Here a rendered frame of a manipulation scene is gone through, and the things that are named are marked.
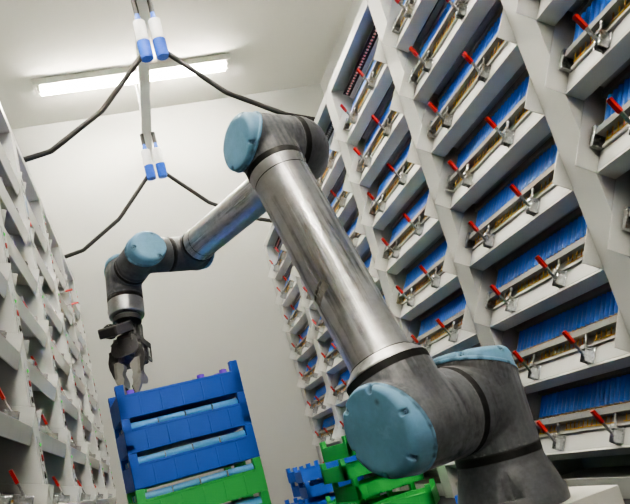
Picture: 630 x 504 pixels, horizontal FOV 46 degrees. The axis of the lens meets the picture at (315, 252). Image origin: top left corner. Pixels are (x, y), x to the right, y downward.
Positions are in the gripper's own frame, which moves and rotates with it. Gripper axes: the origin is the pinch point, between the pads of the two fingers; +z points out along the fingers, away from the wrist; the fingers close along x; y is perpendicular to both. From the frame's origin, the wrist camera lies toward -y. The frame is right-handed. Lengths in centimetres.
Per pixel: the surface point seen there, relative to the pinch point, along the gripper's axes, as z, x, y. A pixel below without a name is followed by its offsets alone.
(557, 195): -17, -110, 1
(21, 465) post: 7.6, 33.5, 7.7
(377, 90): -107, -80, 53
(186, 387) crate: 1.6, -12.3, 4.4
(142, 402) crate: 4.1, -3.0, -0.5
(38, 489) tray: 13.8, 30.7, 10.2
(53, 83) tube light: -282, 102, 158
